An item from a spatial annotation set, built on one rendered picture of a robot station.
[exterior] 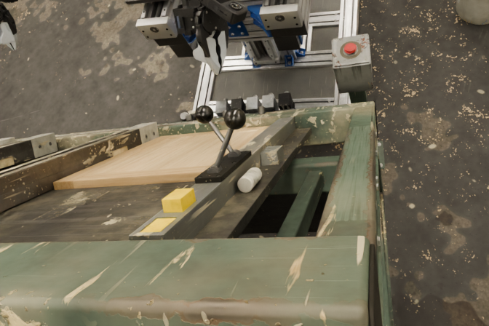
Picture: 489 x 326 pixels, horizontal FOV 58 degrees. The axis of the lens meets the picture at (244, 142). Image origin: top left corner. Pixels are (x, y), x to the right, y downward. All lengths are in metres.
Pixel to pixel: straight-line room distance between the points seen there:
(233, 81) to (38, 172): 1.52
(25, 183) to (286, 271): 0.86
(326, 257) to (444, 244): 1.92
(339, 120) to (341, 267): 1.16
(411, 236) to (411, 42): 1.06
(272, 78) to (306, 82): 0.19
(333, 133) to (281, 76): 0.99
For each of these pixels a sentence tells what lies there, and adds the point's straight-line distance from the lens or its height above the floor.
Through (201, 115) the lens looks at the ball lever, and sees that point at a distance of 0.89.
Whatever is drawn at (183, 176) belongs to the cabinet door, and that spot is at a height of 1.35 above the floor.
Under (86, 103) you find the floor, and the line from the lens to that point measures 3.18.
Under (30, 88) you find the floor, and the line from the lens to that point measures 3.59.
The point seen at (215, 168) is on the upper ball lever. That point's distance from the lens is 0.78.
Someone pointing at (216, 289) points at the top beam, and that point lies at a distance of 0.28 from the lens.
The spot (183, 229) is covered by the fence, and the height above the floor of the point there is 1.62.
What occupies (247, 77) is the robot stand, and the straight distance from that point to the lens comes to 2.44.
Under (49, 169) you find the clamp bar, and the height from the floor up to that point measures 1.37.
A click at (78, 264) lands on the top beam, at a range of 0.37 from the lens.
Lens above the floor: 2.16
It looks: 60 degrees down
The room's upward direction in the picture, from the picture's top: 37 degrees counter-clockwise
